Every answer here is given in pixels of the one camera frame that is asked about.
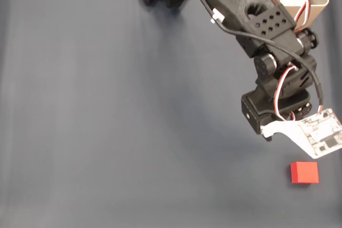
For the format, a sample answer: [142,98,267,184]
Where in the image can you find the white cable clip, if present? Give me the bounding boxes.
[210,9,225,25]

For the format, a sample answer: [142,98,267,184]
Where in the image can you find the white camera circuit board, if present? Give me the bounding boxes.
[260,108,342,160]

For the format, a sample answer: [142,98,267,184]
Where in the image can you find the dark blue-grey table mat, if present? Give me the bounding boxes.
[0,0,342,228]

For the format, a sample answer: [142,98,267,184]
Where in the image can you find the black camera cable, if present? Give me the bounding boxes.
[184,0,325,114]

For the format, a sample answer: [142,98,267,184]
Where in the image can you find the red white black servo wire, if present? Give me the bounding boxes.
[272,65,300,122]
[293,0,312,32]

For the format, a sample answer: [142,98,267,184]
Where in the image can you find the red cube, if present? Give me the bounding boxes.
[290,161,320,184]

